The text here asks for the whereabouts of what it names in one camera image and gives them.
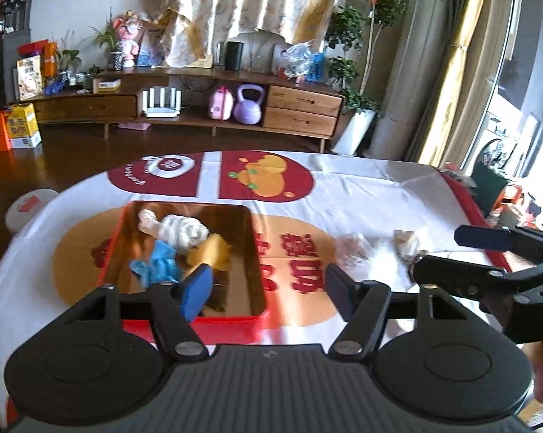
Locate cream white cloth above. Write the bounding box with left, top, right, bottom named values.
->
left=393, top=230, right=420, bottom=260

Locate yellow soft item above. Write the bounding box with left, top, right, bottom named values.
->
left=186, top=233, right=230, bottom=272

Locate blue cloth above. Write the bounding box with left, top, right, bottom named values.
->
left=130, top=240, right=182, bottom=289

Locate clear plastic bag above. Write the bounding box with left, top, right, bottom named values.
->
left=334, top=233, right=374, bottom=269

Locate red gold metal tin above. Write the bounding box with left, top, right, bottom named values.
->
left=97, top=200, right=269, bottom=323

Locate white lace cloth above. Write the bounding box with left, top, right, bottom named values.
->
left=137, top=208, right=210, bottom=255

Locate white red printed tablecloth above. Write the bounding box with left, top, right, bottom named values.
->
left=0, top=149, right=525, bottom=429

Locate white wifi router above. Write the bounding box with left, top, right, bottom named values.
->
left=141, top=87, right=182, bottom=119

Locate purple kettlebell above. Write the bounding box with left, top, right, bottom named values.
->
left=233, top=84, right=266, bottom=125

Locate wooden tv cabinet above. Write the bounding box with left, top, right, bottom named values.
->
left=32, top=67, right=343, bottom=150

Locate yellow carton box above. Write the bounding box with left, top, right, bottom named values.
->
left=6, top=103, right=42, bottom=149

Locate black speaker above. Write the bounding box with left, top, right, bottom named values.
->
left=223, top=41, right=244, bottom=71

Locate yellow curtain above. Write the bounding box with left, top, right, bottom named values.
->
left=406, top=0, right=484, bottom=166

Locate potted green tree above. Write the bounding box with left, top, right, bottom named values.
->
left=324, top=0, right=406, bottom=157

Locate snack box on cabinet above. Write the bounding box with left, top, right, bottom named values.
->
left=16, top=55, right=43, bottom=101

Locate pink plush doll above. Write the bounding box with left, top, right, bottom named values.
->
left=112, top=10, right=149, bottom=69

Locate floral draped sheet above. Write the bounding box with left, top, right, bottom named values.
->
left=159, top=0, right=343, bottom=67

